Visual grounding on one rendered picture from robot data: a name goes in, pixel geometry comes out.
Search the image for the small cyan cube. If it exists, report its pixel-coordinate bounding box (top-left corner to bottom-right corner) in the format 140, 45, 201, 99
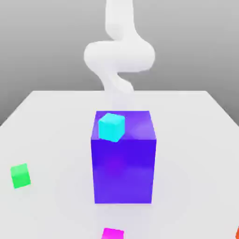
98, 112, 126, 143

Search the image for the small green cube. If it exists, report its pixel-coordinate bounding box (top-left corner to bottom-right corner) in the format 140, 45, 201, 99
10, 163, 32, 189

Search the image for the small magenta cube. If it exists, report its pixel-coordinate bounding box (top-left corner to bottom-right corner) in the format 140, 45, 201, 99
101, 227, 125, 239

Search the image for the large purple box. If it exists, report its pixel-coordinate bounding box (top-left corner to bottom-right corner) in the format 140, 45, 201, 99
91, 110, 157, 204

